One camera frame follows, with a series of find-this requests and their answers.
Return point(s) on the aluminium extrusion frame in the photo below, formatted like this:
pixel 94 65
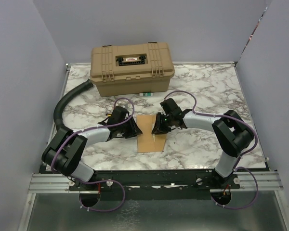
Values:
pixel 40 184

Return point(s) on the tan plastic toolbox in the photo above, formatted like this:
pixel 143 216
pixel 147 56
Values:
pixel 131 69

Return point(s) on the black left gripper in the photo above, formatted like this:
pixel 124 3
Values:
pixel 134 130

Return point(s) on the brown paper envelope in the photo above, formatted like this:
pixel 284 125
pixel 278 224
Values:
pixel 145 142

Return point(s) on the white green glue stick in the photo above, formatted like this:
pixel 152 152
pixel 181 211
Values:
pixel 146 94

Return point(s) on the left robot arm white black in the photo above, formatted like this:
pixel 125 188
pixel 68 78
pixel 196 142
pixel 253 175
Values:
pixel 65 150

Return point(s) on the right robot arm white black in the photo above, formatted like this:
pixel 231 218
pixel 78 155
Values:
pixel 235 137

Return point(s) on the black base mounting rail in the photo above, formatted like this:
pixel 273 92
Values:
pixel 114 185

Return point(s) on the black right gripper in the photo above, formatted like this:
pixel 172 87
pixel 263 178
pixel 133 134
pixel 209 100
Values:
pixel 159 128

